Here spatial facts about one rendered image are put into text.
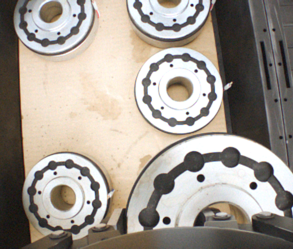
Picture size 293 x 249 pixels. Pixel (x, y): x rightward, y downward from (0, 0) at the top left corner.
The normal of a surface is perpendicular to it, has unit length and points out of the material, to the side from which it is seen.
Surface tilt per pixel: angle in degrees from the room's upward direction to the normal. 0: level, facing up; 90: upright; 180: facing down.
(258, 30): 0
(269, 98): 0
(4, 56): 90
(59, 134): 0
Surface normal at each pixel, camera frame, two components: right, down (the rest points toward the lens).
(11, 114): 1.00, -0.10
